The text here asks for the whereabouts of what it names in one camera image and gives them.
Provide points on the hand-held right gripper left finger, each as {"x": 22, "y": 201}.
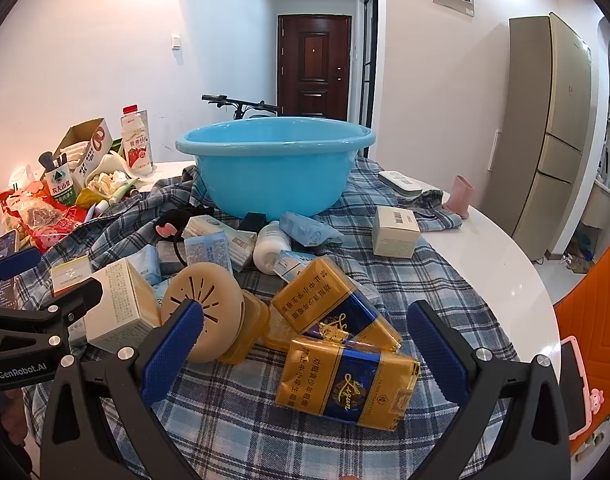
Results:
{"x": 172, "y": 345}

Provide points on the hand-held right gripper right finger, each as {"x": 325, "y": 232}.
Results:
{"x": 440, "y": 350}

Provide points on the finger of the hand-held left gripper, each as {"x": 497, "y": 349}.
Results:
{"x": 17, "y": 264}
{"x": 77, "y": 297}

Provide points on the round beige slotted lid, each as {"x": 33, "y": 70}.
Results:
{"x": 210, "y": 285}

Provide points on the yellow blue cigarette carton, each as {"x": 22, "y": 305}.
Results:
{"x": 345, "y": 380}
{"x": 335, "y": 305}

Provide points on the blue plastic basin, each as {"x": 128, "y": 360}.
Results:
{"x": 275, "y": 170}

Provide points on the small white card box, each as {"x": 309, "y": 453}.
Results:
{"x": 70, "y": 272}

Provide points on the white box with yellow side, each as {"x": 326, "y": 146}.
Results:
{"x": 117, "y": 305}

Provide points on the pile of snack packets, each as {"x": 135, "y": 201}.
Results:
{"x": 35, "y": 215}

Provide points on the blue white tissue pack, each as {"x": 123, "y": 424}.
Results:
{"x": 145, "y": 265}

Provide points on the amber soap dish piece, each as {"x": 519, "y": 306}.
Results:
{"x": 277, "y": 332}
{"x": 252, "y": 320}

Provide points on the grey printed pack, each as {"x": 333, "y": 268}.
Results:
{"x": 167, "y": 257}

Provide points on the blue printed wipes pack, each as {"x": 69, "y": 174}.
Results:
{"x": 207, "y": 255}

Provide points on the white cotton swab pack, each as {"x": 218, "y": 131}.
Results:
{"x": 240, "y": 247}

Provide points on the black plush headband pink bow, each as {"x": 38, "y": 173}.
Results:
{"x": 175, "y": 219}

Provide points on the cream white square box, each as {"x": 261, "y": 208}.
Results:
{"x": 395, "y": 232}

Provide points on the blue plaid cloth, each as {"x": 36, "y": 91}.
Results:
{"x": 265, "y": 435}

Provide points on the white plastic bottle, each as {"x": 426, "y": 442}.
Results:
{"x": 270, "y": 250}

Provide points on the pink framed phone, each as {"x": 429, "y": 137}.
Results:
{"x": 575, "y": 385}

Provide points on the open cardboard box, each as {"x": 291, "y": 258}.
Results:
{"x": 92, "y": 145}

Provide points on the white blue toothpaste box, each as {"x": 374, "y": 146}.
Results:
{"x": 290, "y": 265}

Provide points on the small black box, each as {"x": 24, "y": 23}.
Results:
{"x": 255, "y": 221}

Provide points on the pink cup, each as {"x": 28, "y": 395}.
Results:
{"x": 460, "y": 197}

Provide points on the red and white snack bag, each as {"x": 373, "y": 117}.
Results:
{"x": 136, "y": 145}

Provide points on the orange chair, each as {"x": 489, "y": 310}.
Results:
{"x": 600, "y": 310}

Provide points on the white flat case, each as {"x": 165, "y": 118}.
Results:
{"x": 400, "y": 182}

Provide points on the light blue tissue pack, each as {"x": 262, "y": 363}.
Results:
{"x": 310, "y": 230}

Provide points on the beige refrigerator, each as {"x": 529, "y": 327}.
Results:
{"x": 550, "y": 135}

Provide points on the black bicycle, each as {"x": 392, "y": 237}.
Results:
{"x": 240, "y": 107}

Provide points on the black framed glass door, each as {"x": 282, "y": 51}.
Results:
{"x": 369, "y": 50}

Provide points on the dark red entrance door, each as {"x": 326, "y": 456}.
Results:
{"x": 315, "y": 65}

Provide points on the white light switch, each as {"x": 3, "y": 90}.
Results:
{"x": 176, "y": 41}

